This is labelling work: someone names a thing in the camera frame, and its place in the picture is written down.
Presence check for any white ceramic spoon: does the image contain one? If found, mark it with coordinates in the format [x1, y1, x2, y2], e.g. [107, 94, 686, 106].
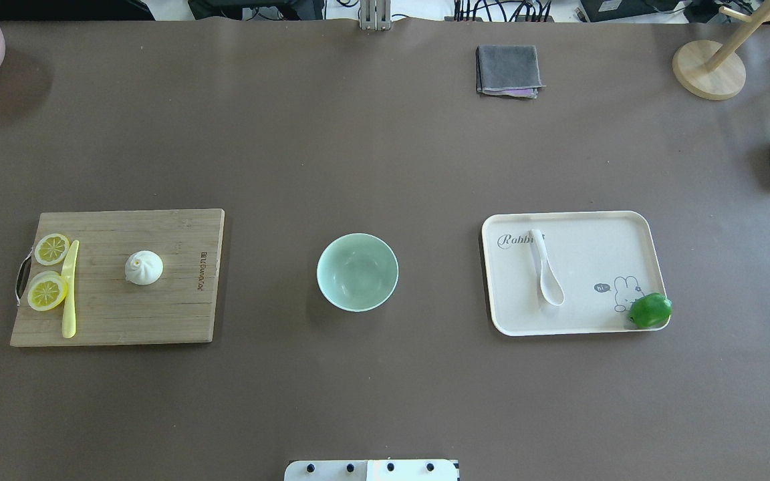
[529, 228, 565, 307]

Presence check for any mint green bowl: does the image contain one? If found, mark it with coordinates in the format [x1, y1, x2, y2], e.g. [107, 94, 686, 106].
[317, 232, 398, 313]

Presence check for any white steamed bun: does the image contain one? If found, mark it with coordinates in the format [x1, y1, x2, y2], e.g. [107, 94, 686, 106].
[124, 250, 163, 285]

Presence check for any grey folded cloth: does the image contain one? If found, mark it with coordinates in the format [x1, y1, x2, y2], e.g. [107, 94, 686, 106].
[476, 45, 544, 100]

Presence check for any cream rabbit tray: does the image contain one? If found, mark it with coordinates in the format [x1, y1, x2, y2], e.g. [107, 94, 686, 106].
[481, 210, 665, 336]

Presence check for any green lime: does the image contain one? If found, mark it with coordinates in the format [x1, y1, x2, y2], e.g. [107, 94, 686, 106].
[629, 293, 672, 329]

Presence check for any bamboo cutting board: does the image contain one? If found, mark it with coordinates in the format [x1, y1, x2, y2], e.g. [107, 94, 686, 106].
[10, 209, 225, 347]

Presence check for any yellow plastic knife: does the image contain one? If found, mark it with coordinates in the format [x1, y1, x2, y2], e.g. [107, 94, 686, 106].
[61, 240, 80, 339]

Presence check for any upper lemon slice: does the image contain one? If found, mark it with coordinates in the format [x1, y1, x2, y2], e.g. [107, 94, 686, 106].
[33, 232, 71, 266]

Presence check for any lemon slice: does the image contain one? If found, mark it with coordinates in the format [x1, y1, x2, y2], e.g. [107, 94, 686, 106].
[27, 271, 68, 311]
[33, 232, 71, 266]

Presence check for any lower lemon slice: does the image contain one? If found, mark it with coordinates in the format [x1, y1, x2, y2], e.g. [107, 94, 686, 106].
[27, 271, 68, 311]

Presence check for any wooden mug tree stand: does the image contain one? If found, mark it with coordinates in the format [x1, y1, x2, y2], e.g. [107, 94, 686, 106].
[672, 1, 770, 101]

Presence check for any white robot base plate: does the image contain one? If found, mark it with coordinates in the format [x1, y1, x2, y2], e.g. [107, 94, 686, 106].
[283, 458, 461, 480]

